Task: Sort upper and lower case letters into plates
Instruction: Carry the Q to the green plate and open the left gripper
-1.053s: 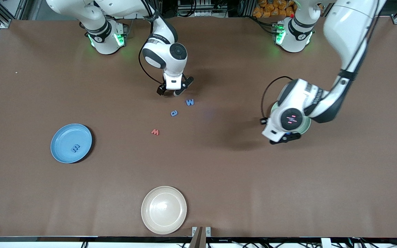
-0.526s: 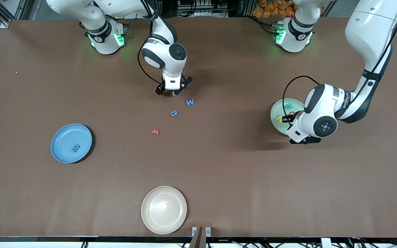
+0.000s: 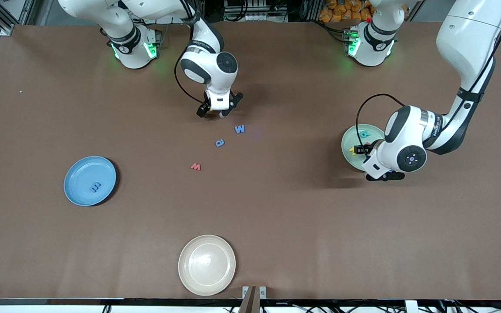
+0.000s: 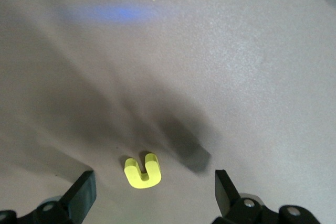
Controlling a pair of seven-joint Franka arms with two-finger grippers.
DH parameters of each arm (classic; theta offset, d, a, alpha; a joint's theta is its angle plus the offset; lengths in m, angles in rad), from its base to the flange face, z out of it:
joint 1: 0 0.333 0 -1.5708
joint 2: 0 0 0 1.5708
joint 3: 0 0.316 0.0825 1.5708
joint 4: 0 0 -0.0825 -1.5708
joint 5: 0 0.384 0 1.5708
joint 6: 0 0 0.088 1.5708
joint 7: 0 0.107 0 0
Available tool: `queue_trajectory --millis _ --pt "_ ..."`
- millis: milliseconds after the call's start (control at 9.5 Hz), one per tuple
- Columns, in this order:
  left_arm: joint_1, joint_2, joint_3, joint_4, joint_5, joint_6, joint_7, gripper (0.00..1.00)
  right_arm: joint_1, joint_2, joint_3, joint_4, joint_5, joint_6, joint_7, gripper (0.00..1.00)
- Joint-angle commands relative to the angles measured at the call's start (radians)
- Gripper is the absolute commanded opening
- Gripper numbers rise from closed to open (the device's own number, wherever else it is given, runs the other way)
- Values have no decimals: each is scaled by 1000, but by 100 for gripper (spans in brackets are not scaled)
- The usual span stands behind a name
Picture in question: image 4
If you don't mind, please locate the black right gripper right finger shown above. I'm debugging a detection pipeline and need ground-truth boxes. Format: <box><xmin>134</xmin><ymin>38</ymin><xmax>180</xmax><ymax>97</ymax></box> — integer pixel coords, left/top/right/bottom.
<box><xmin>211</xmin><ymin>169</ymin><xmax>322</xmax><ymax>224</ymax></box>

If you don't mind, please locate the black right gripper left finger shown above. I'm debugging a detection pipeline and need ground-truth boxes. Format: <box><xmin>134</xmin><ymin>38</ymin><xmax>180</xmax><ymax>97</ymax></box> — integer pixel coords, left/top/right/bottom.
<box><xmin>0</xmin><ymin>170</ymin><xmax>97</xmax><ymax>224</ymax></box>

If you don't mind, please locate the yellow foam letter u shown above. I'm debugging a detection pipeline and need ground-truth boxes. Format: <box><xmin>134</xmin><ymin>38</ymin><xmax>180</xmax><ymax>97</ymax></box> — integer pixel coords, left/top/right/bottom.
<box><xmin>123</xmin><ymin>152</ymin><xmax>163</xmax><ymax>189</ymax></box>

